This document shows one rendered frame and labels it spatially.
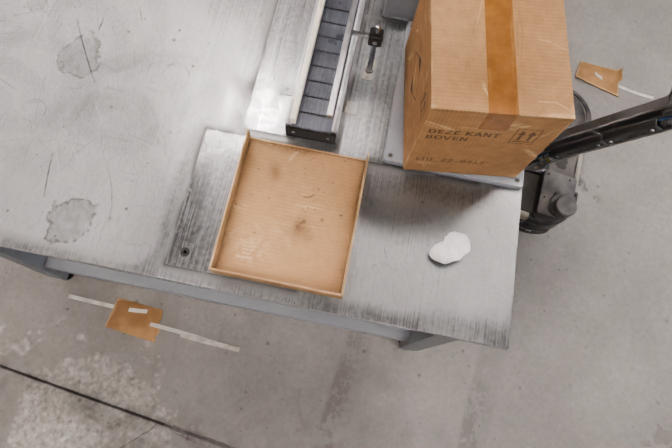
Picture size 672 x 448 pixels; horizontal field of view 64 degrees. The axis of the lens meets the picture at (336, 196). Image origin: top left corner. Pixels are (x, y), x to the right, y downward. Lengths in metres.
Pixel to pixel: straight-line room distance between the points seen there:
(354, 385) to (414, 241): 0.88
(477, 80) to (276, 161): 0.45
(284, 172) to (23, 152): 0.54
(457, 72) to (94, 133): 0.76
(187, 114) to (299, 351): 0.97
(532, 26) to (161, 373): 1.52
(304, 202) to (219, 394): 0.96
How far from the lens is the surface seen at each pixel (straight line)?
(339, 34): 1.25
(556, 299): 2.11
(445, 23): 0.99
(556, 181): 1.90
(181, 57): 1.30
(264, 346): 1.90
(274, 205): 1.11
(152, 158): 1.19
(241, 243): 1.10
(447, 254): 1.10
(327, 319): 1.68
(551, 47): 1.03
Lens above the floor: 1.89
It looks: 71 degrees down
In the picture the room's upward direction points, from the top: 9 degrees clockwise
